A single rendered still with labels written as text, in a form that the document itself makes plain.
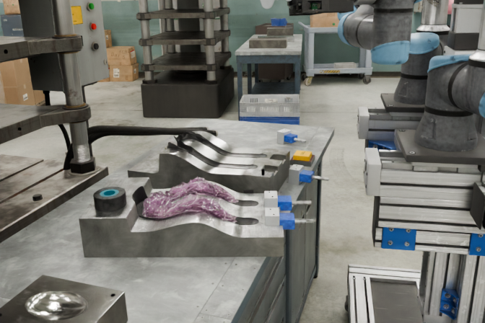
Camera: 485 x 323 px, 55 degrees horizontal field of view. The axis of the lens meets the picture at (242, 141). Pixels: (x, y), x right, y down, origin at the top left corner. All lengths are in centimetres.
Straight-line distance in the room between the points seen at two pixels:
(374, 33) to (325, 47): 692
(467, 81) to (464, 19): 36
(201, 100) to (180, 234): 435
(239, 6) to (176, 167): 651
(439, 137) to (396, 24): 39
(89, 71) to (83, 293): 122
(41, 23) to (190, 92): 367
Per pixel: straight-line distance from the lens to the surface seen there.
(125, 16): 842
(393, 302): 211
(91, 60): 207
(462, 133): 128
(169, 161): 154
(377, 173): 127
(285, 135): 199
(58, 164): 201
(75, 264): 126
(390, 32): 99
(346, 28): 111
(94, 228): 123
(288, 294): 184
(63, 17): 176
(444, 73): 124
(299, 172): 158
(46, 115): 176
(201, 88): 544
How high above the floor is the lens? 143
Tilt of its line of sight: 18 degrees down
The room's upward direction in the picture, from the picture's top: 1 degrees counter-clockwise
